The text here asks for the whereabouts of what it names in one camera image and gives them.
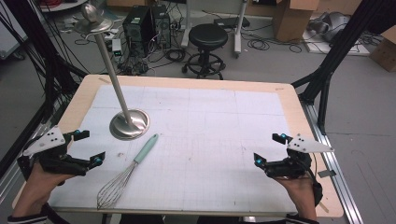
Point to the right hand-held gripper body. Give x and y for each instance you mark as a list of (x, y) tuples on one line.
[(299, 155)]

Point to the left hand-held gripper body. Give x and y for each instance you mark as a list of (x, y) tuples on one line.
[(46, 143)]

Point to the person's right hand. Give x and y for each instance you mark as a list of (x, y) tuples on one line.
[(300, 189)]

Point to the person's left hand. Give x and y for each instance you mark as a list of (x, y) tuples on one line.
[(37, 186)]

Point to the steel pole stand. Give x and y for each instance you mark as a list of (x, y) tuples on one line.
[(130, 123)]

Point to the white grid mat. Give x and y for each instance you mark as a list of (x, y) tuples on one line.
[(202, 140)]

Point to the small white box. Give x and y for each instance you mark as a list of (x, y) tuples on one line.
[(116, 46)]

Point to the white metal stand legs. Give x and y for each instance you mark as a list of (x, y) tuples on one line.
[(238, 28)]

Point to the tall cardboard box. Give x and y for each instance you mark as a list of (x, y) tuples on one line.
[(292, 20)]

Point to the large black computer tower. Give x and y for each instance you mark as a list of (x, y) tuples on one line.
[(137, 28)]

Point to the grey and white machine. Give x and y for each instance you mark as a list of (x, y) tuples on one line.
[(330, 25)]

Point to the black round stool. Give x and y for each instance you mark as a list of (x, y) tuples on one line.
[(208, 35)]

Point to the flat black device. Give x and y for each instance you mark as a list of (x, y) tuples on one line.
[(230, 21)]

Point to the round white table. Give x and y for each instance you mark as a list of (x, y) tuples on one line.
[(62, 4)]

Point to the low cardboard box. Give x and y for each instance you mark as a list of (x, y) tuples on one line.
[(384, 51)]

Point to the small black computer tower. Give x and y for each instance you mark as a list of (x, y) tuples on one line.
[(162, 26)]

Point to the aluminium rail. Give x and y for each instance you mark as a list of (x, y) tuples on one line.
[(339, 180)]

